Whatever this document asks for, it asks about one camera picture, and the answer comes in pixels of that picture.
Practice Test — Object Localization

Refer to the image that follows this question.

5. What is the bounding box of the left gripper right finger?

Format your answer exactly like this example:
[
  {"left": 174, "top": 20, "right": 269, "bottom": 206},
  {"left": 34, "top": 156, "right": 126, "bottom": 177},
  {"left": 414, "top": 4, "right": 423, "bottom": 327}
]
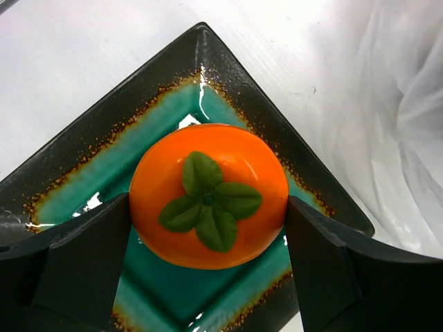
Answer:
[{"left": 285, "top": 196, "right": 442, "bottom": 331}]

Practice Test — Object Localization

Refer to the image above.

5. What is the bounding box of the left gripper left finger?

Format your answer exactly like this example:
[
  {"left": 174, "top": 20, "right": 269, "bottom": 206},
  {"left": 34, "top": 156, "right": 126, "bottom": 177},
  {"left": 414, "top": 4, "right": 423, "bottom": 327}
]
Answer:
[{"left": 1, "top": 193, "right": 132, "bottom": 331}]

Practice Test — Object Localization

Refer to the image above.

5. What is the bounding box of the orange fake persimmon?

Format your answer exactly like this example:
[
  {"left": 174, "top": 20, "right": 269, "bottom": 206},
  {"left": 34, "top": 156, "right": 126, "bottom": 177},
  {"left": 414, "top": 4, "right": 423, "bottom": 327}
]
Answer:
[{"left": 129, "top": 124, "right": 289, "bottom": 270}]

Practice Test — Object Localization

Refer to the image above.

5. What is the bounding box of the translucent plastic bag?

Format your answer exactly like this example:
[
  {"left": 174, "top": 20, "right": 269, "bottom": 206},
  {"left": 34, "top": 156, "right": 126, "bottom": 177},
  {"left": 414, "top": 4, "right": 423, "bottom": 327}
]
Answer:
[{"left": 329, "top": 1, "right": 442, "bottom": 258}]

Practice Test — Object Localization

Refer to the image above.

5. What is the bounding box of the teal square ceramic plate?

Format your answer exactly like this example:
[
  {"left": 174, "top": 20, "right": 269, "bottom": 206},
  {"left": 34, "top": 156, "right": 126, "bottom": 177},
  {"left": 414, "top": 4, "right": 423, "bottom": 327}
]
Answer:
[{"left": 1, "top": 23, "right": 374, "bottom": 331}]

